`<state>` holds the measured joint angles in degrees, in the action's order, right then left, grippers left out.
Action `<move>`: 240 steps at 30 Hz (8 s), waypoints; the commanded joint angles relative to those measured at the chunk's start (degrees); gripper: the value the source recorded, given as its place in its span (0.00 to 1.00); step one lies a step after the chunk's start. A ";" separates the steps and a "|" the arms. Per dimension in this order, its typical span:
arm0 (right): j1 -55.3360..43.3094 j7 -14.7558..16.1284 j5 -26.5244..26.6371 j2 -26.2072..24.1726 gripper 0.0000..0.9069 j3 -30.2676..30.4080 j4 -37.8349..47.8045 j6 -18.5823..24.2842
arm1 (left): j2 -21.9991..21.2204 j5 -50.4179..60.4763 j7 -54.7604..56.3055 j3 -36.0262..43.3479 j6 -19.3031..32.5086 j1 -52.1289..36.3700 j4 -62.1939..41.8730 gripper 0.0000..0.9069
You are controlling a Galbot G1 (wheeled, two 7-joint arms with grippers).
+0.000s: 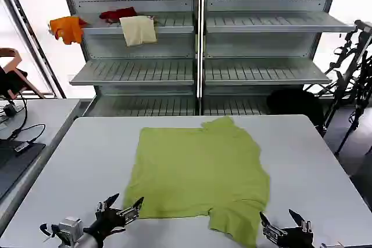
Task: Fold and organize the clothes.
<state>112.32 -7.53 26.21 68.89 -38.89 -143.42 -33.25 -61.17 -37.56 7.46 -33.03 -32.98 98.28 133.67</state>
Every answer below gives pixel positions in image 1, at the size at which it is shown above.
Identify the thin black dongle cable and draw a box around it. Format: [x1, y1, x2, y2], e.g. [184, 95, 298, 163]
[8, 123, 47, 144]

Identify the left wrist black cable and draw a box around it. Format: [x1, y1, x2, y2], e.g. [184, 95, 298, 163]
[40, 222, 60, 239]

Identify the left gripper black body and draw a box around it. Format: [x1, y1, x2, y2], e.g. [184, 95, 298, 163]
[83, 207, 129, 247]

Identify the small power adapter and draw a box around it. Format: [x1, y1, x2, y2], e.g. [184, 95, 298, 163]
[2, 103, 17, 117]

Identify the black laptop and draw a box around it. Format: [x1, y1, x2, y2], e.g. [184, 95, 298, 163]
[0, 139, 47, 200]

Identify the grey side table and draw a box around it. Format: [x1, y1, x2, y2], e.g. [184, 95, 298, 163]
[0, 98, 82, 215]

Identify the wooden chair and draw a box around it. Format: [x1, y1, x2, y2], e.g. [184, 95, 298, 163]
[0, 47, 46, 100]

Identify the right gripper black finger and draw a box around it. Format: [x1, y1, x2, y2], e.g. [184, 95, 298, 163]
[259, 211, 288, 243]
[288, 209, 314, 240]

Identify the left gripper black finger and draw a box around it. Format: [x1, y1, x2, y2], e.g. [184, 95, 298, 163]
[116, 196, 145, 225]
[95, 192, 120, 217]

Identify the green t-shirt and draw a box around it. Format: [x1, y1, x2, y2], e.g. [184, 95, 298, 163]
[122, 116, 271, 247]

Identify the grey metal shelf with cloths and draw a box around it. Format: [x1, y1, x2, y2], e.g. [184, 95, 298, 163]
[48, 0, 357, 117]

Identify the black bag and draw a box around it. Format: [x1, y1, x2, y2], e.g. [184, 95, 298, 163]
[266, 88, 325, 137]

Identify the black tripod stand rack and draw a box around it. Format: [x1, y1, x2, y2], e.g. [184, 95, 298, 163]
[302, 19, 372, 156]

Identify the small usb dongle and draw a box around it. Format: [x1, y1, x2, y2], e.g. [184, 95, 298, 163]
[14, 142, 31, 153]

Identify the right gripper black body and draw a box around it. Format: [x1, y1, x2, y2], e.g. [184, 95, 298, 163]
[274, 225, 315, 248]

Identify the black adapter cable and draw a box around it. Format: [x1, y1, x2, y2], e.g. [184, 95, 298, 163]
[11, 91, 28, 134]

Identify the black cloth on chair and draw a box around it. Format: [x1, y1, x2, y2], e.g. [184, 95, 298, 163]
[0, 66, 28, 97]

